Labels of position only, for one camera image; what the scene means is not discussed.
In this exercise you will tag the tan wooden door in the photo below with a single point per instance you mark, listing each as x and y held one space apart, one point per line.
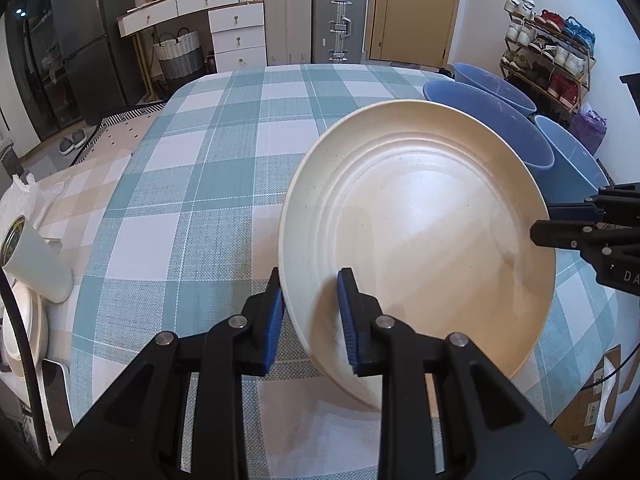
415 5

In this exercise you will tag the white thermos cup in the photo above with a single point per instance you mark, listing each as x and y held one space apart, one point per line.
40 270

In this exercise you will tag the purple bag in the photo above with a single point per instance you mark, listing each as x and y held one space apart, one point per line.
590 130

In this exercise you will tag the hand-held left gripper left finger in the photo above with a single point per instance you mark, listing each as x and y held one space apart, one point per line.
272 325

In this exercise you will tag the white round dish stack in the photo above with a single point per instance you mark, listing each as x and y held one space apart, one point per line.
39 327

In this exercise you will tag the white vanity desk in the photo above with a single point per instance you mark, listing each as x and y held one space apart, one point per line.
235 20

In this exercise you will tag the wooden shoe rack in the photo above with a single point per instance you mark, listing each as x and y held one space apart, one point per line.
586 80

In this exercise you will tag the rows of shelved shoes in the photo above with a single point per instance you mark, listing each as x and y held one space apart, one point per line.
575 30

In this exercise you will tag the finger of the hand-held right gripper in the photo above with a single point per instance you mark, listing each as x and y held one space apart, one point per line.
570 211
560 234

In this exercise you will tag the grey refrigerator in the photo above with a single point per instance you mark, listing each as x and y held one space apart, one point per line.
90 35

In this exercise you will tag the printed cardboard box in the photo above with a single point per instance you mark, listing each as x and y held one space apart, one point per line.
585 410

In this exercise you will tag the beige suitcase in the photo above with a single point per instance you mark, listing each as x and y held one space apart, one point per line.
287 20

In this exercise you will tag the white plastic bag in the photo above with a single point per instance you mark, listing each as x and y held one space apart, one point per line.
25 195

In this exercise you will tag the blue bowl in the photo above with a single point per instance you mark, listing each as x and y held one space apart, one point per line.
505 125
575 160
495 90

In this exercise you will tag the teal checked tablecloth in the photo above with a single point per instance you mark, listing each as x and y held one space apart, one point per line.
200 185

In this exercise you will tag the beige checked cloth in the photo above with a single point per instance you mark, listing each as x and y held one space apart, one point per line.
85 195

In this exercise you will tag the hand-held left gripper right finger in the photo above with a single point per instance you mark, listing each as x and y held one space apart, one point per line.
349 325

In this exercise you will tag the dark glass cabinet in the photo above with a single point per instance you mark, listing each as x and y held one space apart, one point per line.
35 60

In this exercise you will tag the silver suitcase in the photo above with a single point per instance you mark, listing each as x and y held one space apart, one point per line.
340 20

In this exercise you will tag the woven laundry basket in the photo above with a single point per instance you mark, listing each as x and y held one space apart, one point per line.
180 57

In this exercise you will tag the grey slipper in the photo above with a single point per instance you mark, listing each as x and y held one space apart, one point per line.
80 137
67 146

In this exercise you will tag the black white patterned rug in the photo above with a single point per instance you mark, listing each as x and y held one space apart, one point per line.
120 130

